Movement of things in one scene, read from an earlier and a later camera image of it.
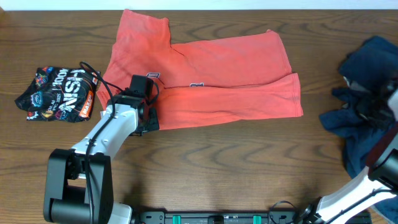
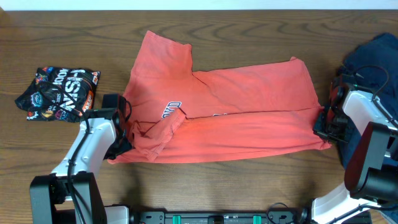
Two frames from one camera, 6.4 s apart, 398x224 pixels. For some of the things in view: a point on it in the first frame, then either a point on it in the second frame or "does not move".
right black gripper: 364,112 → 318,129
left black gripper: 155,123 → 127,145
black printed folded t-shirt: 59,94 does not move
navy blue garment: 374,60 does not move
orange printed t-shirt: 233,78 → 181,114
